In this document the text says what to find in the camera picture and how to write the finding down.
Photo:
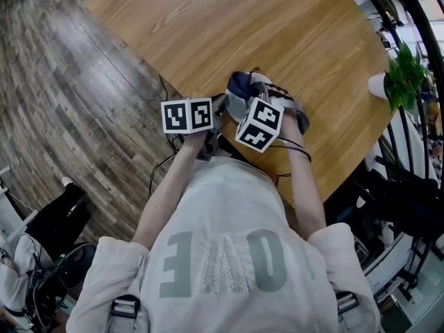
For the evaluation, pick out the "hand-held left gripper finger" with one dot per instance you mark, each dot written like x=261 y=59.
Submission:
x=220 y=104

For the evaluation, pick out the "person's right forearm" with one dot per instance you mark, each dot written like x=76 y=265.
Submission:
x=307 y=193

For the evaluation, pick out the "white round plate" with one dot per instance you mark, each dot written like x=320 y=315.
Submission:
x=236 y=107

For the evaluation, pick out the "black metal railing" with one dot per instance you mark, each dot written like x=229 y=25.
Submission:
x=424 y=24

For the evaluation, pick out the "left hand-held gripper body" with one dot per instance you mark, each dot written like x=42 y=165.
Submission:
x=187 y=116

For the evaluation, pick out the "person's left forearm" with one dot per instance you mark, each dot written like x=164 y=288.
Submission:
x=166 y=200

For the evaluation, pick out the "green plant in white pot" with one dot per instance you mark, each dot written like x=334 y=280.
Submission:
x=404 y=78

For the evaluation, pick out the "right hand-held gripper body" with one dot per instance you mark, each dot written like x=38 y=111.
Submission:
x=260 y=123

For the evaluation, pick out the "person's white printed shirt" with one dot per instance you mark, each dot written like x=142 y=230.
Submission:
x=222 y=206

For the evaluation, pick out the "black office chair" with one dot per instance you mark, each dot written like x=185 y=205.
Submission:
x=76 y=262

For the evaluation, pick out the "dark blue cloth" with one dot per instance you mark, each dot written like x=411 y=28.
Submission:
x=241 y=83

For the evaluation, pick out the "black swivel chair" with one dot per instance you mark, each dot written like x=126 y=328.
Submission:
x=409 y=200

